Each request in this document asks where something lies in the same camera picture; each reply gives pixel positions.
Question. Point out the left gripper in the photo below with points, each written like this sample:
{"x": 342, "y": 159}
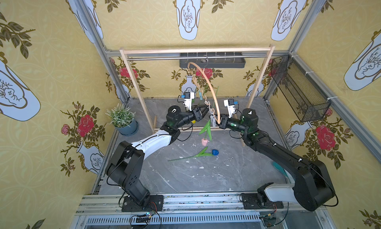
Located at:
{"x": 197, "y": 114}

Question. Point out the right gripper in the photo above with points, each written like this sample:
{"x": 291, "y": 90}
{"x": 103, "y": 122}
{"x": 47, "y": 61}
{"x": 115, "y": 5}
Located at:
{"x": 225, "y": 122}

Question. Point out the orange curved clip hanger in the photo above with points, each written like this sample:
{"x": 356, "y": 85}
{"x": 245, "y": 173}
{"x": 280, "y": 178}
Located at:
{"x": 216, "y": 109}

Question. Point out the grey clothes peg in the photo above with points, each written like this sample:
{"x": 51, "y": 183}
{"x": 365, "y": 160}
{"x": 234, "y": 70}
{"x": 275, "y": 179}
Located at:
{"x": 212, "y": 120}

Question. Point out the pink tulip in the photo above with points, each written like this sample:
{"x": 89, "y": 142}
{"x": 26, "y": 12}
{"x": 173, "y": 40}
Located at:
{"x": 207, "y": 129}

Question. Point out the blue tulip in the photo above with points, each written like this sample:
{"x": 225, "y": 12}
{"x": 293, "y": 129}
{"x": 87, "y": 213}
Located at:
{"x": 203, "y": 153}

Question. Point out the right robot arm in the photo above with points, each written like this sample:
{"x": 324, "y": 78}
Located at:
{"x": 312, "y": 186}

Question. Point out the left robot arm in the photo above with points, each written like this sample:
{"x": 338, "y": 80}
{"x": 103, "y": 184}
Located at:
{"x": 125, "y": 165}

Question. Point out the teal clothes peg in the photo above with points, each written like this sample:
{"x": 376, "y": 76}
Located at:
{"x": 200, "y": 95}

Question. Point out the wooden clothes rack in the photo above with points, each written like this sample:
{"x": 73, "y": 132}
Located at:
{"x": 126, "y": 53}

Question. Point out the potted green plant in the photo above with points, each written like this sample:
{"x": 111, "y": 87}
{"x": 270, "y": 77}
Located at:
{"x": 123, "y": 119}

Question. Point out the small circuit board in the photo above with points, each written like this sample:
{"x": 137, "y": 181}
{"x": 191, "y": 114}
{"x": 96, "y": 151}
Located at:
{"x": 144, "y": 218}

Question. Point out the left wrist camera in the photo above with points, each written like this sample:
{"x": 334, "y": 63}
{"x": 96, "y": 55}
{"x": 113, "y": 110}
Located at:
{"x": 188, "y": 97}

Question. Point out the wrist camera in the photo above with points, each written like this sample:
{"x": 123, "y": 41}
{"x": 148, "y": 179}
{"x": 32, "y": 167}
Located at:
{"x": 188, "y": 97}
{"x": 231, "y": 105}

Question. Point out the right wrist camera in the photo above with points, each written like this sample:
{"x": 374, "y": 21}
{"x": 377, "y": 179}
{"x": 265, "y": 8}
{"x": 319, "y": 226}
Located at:
{"x": 231, "y": 105}

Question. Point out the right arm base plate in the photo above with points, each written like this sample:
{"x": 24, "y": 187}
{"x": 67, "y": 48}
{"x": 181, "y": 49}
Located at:
{"x": 258, "y": 201}

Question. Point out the aluminium mounting rail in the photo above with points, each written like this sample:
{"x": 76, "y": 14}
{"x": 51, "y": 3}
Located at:
{"x": 197, "y": 208}

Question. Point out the black wire mesh basket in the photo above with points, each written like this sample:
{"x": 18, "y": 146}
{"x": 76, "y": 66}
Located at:
{"x": 305, "y": 97}

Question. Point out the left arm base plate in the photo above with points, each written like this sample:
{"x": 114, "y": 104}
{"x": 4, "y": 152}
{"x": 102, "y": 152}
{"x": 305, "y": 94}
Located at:
{"x": 152, "y": 203}

